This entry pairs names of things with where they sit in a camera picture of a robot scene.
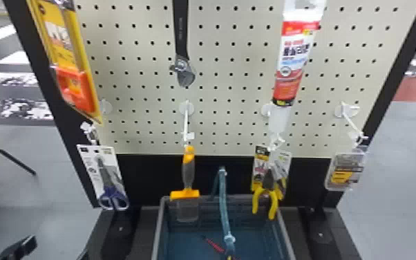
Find black wrench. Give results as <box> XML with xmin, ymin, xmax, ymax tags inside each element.
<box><xmin>169</xmin><ymin>0</ymin><xmax>197</xmax><ymax>89</ymax></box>

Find red tool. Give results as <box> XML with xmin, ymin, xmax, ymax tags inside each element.
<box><xmin>203</xmin><ymin>236</ymin><xmax>228</xmax><ymax>255</ymax></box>

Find yellow grey scraper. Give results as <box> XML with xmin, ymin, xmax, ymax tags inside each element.
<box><xmin>169</xmin><ymin>145</ymin><xmax>201</xmax><ymax>223</ymax></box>

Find orange cutter on yellow card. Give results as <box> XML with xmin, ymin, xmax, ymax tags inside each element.
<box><xmin>26</xmin><ymin>0</ymin><xmax>104</xmax><ymax>125</ymax></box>

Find yellow pliers on card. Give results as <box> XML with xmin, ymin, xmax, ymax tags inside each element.
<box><xmin>250</xmin><ymin>145</ymin><xmax>294</xmax><ymax>221</ymax></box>

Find clear packet of bits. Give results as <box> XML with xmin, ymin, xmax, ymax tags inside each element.
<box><xmin>324</xmin><ymin>144</ymin><xmax>369</xmax><ymax>192</ymax></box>

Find white pegboard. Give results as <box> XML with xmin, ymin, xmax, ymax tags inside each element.
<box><xmin>3</xmin><ymin>0</ymin><xmax>416</xmax><ymax>260</ymax></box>

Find white sealant tube red label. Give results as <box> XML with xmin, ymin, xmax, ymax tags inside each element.
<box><xmin>265</xmin><ymin>0</ymin><xmax>328</xmax><ymax>152</ymax></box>

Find blue scissors on white card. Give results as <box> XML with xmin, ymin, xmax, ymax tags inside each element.
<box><xmin>76</xmin><ymin>143</ymin><xmax>131</xmax><ymax>212</ymax></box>

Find blue basket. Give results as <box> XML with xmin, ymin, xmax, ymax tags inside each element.
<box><xmin>150</xmin><ymin>165</ymin><xmax>297</xmax><ymax>260</ymax></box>

